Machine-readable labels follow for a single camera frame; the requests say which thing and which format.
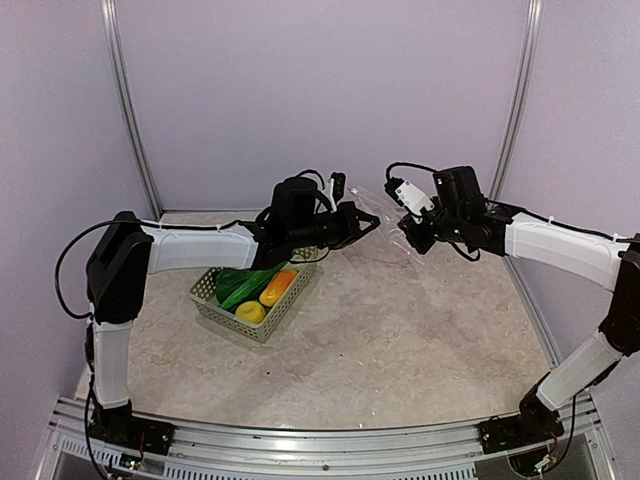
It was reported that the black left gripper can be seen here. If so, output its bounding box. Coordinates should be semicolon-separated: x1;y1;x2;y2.
291;201;381;251

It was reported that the clear zip top bag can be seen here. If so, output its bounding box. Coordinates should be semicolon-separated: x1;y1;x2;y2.
348;186;424;265

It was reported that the green cucumber toy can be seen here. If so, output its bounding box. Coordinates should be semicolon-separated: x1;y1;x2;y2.
219;269;281;312

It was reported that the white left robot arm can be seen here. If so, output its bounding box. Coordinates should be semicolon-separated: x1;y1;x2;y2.
86;176;380;445

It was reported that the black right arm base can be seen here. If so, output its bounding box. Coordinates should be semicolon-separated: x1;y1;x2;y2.
477;389;564;454

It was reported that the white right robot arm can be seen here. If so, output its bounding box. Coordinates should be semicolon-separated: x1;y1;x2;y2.
386;166;639;444

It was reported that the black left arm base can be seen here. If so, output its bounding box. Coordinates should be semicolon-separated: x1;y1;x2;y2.
88;402;175;456

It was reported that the beige perforated plastic basket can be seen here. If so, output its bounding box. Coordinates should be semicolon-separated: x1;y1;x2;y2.
189;247;321;343

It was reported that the yellow lemon toy front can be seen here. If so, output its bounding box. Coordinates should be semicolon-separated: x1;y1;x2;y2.
235;301;267;325

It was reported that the green bok choy toy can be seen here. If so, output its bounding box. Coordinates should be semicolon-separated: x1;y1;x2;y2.
214;259;289;311

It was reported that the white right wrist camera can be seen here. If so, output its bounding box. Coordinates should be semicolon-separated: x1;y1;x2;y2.
392;180;435;217

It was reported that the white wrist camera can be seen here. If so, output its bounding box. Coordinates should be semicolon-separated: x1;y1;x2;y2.
323;172;346;213
392;180;435;217

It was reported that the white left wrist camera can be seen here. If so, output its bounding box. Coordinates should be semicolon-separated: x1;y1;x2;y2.
323;172;346;213

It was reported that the black right camera cable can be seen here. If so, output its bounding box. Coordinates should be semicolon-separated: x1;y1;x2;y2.
384;161;439;189

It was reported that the right aluminium frame post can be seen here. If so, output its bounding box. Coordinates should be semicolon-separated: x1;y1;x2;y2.
489;0;544;200

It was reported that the aluminium frame post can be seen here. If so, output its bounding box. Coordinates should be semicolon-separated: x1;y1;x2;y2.
100;0;164;219
489;0;544;200

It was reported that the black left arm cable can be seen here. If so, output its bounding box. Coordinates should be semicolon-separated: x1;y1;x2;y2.
54;222;121;321

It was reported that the front aluminium rail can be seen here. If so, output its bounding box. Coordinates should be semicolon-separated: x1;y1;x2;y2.
27;394;621;479

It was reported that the left aluminium frame post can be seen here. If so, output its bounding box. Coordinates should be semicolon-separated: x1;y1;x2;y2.
100;0;164;219

